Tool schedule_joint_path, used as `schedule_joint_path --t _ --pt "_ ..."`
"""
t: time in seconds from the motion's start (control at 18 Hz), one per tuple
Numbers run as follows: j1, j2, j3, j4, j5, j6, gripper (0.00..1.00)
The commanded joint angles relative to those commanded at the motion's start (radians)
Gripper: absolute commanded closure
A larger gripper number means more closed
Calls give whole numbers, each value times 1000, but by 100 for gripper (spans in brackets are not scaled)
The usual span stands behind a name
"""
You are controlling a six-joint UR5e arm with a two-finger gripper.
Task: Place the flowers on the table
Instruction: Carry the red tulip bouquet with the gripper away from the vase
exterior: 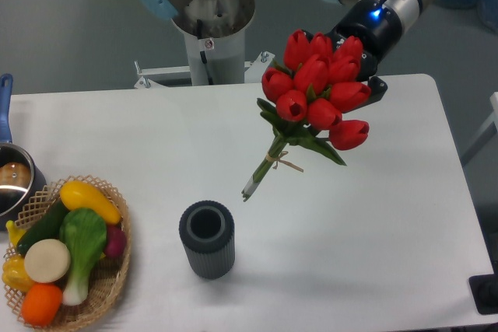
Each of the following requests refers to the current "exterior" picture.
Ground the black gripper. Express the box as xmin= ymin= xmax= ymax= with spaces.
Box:
xmin=327 ymin=0 xmax=421 ymax=107

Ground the red tulip bouquet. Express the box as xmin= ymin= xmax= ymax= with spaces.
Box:
xmin=241 ymin=30 xmax=372 ymax=201

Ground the dark grey ribbed vase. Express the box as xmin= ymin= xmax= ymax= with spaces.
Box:
xmin=179 ymin=200 xmax=235 ymax=280

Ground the black device at edge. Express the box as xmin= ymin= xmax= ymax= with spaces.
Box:
xmin=468 ymin=274 xmax=497 ymax=315

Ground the purple red radish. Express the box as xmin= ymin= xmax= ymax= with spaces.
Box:
xmin=103 ymin=225 xmax=127 ymax=258

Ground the yellow squash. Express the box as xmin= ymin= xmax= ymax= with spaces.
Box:
xmin=59 ymin=180 xmax=121 ymax=225

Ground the green bok choy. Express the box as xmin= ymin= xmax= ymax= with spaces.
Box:
xmin=59 ymin=208 xmax=107 ymax=306

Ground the woven wicker basket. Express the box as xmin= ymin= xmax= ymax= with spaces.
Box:
xmin=1 ymin=175 xmax=132 ymax=331

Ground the dark green cucumber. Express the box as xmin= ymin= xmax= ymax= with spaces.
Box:
xmin=16 ymin=200 xmax=69 ymax=257

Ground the beige round bun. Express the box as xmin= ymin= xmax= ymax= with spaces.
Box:
xmin=24 ymin=239 xmax=71 ymax=283

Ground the yellow banana tip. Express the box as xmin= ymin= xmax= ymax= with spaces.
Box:
xmin=5 ymin=220 xmax=26 ymax=247

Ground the orange fruit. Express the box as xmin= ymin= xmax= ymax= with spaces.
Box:
xmin=21 ymin=283 xmax=62 ymax=327

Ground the yellow bell pepper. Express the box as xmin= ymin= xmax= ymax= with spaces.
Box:
xmin=2 ymin=254 xmax=36 ymax=293

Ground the white metal frame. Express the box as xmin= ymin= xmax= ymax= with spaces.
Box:
xmin=460 ymin=92 xmax=497 ymax=167

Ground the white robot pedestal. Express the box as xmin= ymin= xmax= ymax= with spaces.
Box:
xmin=139 ymin=0 xmax=275 ymax=86

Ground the steel pot blue handle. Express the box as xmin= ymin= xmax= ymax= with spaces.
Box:
xmin=1 ymin=73 xmax=46 ymax=232

